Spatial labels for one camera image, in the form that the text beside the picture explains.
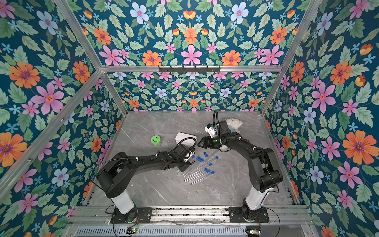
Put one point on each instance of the black hook rail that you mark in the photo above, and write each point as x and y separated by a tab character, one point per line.
188	69

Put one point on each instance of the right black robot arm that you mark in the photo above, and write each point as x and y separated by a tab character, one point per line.
263	166

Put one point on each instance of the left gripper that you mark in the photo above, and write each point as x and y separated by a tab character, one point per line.
189	162

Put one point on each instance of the test tube middle right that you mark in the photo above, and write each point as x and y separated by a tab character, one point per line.
209	163

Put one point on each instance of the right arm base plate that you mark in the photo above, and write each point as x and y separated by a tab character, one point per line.
242	214

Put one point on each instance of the green lidded small jar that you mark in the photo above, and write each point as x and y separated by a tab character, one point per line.
156	140

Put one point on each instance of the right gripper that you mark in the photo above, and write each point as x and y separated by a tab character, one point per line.
206	142

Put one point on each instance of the white teddy bear blue shirt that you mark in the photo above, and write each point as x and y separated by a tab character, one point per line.
234	124

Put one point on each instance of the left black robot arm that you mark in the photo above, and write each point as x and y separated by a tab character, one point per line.
116	174

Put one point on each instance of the test tube group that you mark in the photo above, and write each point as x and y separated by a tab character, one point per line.
196	175
202	178

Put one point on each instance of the white rectangular plastic box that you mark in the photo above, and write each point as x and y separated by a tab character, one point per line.
189	142

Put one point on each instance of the aluminium front rail frame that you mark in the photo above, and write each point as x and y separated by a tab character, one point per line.
186	215

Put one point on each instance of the white ventilation grille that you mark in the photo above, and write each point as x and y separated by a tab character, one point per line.
162	231

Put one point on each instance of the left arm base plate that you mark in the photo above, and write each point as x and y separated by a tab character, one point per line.
131	215

